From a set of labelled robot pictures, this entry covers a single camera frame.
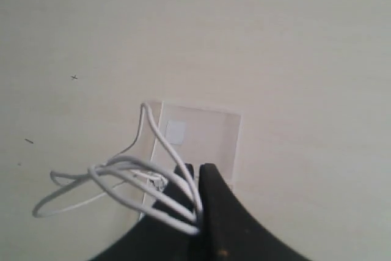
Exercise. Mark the white wired earphones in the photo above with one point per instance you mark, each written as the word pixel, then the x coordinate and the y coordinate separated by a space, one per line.
pixel 177 192

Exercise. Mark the clear plastic storage case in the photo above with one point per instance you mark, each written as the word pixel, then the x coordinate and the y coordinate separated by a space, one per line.
pixel 211 136

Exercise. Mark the white sticker label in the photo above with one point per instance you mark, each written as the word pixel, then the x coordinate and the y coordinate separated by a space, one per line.
pixel 175 132

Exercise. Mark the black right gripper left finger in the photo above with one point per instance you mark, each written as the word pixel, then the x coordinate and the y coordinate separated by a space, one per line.
pixel 149 240

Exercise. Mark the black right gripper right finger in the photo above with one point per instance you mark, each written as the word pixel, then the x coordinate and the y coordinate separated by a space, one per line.
pixel 230 232

